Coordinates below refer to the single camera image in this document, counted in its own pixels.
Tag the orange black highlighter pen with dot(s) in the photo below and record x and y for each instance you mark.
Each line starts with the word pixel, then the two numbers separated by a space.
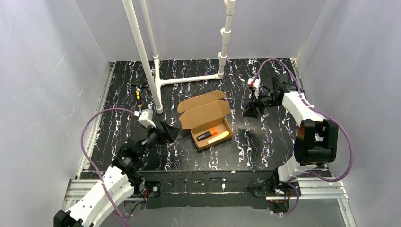
pixel 208 134

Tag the white yellow marker pen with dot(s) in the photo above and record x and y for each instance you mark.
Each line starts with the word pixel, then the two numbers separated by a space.
pixel 219 138

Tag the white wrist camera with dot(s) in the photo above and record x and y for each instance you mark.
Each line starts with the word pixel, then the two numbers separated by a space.
pixel 145 119
pixel 254 86

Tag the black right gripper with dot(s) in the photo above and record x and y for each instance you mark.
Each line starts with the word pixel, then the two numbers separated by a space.
pixel 256 103

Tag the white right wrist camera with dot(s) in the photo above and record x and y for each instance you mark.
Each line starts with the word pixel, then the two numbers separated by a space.
pixel 254 86

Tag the black small tool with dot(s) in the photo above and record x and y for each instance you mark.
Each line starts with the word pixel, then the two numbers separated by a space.
pixel 141 86

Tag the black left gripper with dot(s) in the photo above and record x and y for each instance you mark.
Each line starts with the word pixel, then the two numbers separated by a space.
pixel 161 134

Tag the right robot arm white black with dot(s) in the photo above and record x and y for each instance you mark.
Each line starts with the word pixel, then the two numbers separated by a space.
pixel 316 140

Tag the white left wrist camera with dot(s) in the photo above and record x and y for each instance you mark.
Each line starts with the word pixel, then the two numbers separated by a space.
pixel 145 119

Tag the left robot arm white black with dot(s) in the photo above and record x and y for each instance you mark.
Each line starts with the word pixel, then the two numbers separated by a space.
pixel 120 181

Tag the brown cardboard box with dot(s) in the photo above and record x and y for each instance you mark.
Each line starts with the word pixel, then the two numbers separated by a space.
pixel 202 113

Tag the white PVC pipe frame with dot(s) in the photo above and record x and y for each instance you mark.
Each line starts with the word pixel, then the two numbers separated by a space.
pixel 179 29

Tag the aluminium front rail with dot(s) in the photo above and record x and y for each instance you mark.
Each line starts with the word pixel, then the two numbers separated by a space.
pixel 309 188

